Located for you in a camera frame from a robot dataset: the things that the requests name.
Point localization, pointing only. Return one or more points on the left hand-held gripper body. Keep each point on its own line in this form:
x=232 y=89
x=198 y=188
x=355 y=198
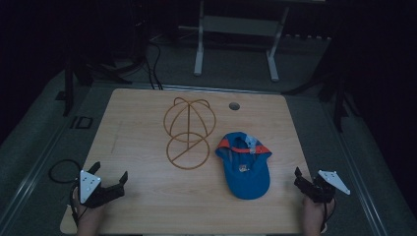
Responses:
x=98 y=193

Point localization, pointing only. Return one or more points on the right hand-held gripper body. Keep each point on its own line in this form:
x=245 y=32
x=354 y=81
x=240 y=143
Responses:
x=323 y=190

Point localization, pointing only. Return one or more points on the blue cap with orange band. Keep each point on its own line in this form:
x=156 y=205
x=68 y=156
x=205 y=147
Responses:
x=246 y=170

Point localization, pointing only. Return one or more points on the person's left hand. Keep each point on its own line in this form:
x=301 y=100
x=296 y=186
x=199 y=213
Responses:
x=88 y=219

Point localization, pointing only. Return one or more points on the person's right hand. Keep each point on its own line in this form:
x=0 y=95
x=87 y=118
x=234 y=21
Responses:
x=315 y=218

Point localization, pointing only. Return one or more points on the black metal stand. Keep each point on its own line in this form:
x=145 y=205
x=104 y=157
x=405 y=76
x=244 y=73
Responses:
x=337 y=98
x=69 y=88

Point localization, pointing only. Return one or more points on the white metal stand frame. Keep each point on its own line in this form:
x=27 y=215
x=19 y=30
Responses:
x=236 y=26

